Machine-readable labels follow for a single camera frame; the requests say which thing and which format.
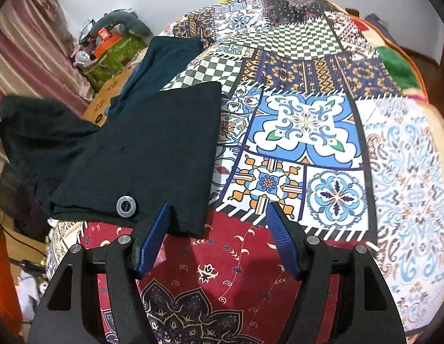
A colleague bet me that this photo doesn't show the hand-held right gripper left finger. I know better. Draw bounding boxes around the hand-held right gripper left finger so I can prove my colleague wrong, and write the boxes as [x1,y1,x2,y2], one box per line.
[26,201,172,344]

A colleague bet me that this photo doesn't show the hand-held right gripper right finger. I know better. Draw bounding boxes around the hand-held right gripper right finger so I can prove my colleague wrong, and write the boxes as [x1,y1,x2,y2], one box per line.
[265,202,405,344]

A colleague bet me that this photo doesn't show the black pants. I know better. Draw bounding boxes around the black pants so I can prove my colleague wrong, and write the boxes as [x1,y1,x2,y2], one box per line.
[0,82,223,239]

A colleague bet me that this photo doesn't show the patchwork printed blanket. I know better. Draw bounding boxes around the patchwork printed blanket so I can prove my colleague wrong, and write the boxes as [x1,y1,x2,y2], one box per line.
[46,0,444,344]

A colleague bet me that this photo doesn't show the pile of papers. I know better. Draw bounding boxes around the pile of papers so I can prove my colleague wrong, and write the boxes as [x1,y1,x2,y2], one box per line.
[19,270,48,318]

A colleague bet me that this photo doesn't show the wooden lap desk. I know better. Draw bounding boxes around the wooden lap desk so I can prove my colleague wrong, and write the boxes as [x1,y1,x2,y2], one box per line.
[80,68,136,128]

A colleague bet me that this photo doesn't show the green patterned storage box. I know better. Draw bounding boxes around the green patterned storage box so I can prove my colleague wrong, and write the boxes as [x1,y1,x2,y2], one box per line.
[82,34,149,92]

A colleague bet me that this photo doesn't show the dark teal garment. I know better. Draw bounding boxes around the dark teal garment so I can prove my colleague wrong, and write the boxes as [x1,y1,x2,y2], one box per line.
[109,36,205,116]

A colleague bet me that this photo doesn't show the orange box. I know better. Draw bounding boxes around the orange box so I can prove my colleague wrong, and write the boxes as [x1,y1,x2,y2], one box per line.
[93,36,124,60]

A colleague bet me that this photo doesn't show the green orange blanket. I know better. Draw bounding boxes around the green orange blanket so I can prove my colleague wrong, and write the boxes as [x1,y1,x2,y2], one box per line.
[345,5,429,103]

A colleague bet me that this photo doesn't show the grey neck pillow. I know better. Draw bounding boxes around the grey neck pillow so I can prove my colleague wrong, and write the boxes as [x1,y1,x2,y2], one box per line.
[91,10,153,37]

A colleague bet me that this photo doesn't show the striped pink curtain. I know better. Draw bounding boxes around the striped pink curtain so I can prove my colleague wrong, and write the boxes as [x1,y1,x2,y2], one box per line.
[0,0,98,174]

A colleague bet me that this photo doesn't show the dark grey bag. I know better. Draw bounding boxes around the dark grey bag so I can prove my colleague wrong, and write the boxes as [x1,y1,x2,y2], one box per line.
[363,13,399,44]

